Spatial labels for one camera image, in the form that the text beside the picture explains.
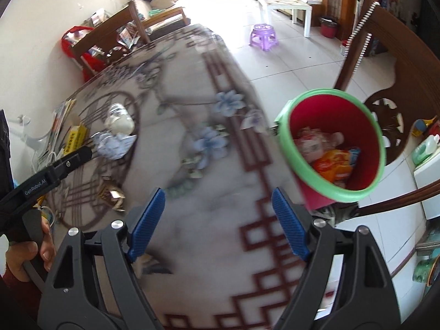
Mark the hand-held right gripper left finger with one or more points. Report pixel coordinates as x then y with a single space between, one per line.
146 223

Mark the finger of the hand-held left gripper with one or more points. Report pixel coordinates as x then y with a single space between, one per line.
74 161

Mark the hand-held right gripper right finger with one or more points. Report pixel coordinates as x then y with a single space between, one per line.
290 223

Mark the red bin with green rim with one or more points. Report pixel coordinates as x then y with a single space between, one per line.
364 137

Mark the person's left forearm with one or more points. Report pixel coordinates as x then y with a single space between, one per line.
17 302

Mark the person's left hand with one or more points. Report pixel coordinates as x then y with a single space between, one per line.
48 244

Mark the yellow carton box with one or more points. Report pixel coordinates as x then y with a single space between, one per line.
75 139

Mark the stack of magazines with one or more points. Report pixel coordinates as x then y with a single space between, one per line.
60 123

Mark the crumpled paper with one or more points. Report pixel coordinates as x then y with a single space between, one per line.
113 146

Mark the gold foil wrapper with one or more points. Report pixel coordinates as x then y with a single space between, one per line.
113 194

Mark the floral tablecloth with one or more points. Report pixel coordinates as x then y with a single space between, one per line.
206 213

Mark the orange snack packet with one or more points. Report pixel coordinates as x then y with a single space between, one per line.
333 166

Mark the blue snack packet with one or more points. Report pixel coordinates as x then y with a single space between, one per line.
354 153

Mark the red plastic bag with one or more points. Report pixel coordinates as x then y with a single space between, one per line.
74 39

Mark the plain wooden chair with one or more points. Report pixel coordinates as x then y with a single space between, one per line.
103 37

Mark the green patterned tin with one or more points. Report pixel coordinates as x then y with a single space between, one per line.
424 271

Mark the white cabinet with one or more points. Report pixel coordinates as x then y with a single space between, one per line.
429 189

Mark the green detergent bottle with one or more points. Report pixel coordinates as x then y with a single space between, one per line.
426 151

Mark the yellow blue toy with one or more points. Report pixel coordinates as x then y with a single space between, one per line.
422 129

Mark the wooden sofa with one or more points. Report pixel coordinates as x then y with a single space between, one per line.
161 17

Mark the purple plastic stool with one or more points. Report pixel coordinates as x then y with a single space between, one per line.
264 36

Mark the small red waste bin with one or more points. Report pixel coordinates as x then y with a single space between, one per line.
328 29

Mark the white beaded strip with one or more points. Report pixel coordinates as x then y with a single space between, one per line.
361 37

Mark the carved dark wooden chair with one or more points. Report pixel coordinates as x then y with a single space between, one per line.
412 58

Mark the white coffee table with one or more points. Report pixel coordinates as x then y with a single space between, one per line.
288 3

